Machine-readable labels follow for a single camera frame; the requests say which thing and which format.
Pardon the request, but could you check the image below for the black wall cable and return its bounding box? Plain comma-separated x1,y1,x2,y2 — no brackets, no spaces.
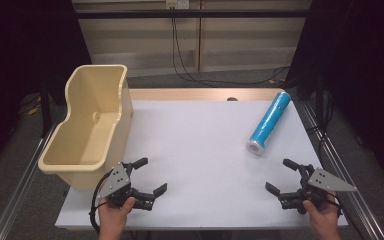
170,7,291,86

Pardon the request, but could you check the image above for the cream plastic bin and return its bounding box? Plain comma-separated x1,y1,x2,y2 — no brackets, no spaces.
37,64,135,190

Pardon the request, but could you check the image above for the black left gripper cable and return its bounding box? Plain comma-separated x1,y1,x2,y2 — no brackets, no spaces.
89,170,114,234

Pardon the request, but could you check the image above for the metal floor rail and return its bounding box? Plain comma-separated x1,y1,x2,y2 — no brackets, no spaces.
0,124,58,240
300,101,384,240

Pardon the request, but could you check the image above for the blue paper roll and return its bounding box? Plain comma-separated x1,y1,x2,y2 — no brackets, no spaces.
245,91,292,156

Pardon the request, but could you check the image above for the black curtain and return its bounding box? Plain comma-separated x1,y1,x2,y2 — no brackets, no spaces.
0,0,93,179
284,0,384,193

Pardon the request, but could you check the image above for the white wall socket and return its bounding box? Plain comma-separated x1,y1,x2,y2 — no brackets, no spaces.
165,0,191,10

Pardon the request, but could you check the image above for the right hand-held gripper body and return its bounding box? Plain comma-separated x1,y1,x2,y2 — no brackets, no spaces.
300,164,358,215

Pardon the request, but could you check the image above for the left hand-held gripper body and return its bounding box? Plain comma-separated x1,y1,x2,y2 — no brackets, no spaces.
96,162,138,208

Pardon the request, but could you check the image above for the black stand post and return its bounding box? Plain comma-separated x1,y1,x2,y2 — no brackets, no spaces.
314,71,326,134
39,78,53,138

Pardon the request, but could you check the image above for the white table mat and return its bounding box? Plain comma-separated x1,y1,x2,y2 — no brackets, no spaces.
54,99,349,231

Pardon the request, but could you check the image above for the black horizontal bar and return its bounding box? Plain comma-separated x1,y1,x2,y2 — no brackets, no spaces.
73,8,314,20

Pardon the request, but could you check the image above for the person's left hand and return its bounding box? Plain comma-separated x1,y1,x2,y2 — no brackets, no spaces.
97,196,137,232

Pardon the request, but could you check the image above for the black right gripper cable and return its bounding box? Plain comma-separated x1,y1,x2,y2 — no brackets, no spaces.
332,192,345,218

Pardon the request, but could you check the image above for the person's right hand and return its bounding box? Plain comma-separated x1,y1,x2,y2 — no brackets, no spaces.
302,193,342,233

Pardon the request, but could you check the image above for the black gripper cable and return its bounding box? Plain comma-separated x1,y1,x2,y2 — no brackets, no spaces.
332,192,345,218
89,170,114,234

